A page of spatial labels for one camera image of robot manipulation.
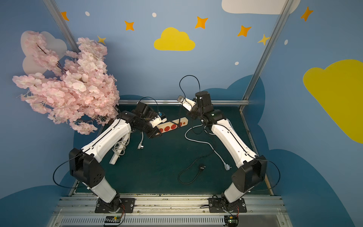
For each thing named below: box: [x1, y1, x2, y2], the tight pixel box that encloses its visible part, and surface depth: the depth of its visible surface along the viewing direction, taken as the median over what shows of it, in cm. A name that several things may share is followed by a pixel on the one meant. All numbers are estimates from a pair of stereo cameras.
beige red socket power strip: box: [155, 116, 189, 136], surface depth 84 cm
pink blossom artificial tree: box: [12, 30, 121, 135], surface depth 60 cm
